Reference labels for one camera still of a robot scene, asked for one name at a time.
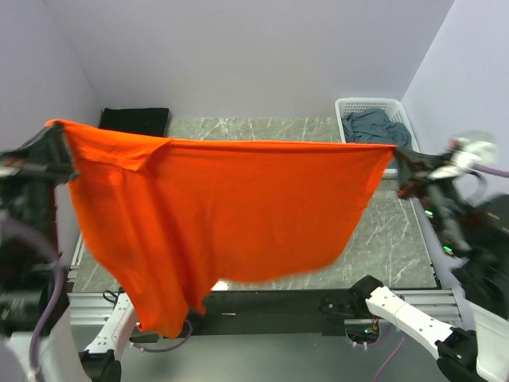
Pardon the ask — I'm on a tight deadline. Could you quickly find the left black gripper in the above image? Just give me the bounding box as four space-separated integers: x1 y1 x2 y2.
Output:
0 117 82 252

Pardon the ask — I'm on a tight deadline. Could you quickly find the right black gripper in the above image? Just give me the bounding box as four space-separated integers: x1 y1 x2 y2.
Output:
387 142 463 248

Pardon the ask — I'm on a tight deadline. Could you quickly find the orange t shirt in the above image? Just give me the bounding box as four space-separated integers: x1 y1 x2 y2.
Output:
62 120 393 338

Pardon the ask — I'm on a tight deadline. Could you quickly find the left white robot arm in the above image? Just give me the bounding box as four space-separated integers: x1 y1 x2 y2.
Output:
1 123 159 381

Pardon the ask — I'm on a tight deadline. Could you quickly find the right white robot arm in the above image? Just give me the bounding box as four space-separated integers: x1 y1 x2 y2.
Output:
348 148 508 381

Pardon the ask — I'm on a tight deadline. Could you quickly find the grey blue t shirt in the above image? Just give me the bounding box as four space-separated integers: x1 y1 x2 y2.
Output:
341 108 412 148

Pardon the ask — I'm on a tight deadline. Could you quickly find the white plastic laundry basket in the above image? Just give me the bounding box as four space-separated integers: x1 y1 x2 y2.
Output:
334 97 414 180

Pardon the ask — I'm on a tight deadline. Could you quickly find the folded black t shirt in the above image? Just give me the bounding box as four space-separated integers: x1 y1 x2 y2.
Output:
99 107 171 137

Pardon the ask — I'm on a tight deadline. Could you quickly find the black base crossbar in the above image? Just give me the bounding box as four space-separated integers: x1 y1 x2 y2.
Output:
177 289 369 338

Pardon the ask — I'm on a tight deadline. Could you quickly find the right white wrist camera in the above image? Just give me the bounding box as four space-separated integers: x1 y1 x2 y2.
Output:
428 131 497 180

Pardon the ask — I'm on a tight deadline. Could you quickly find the aluminium frame rail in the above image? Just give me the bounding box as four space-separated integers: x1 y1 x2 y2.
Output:
65 262 478 382

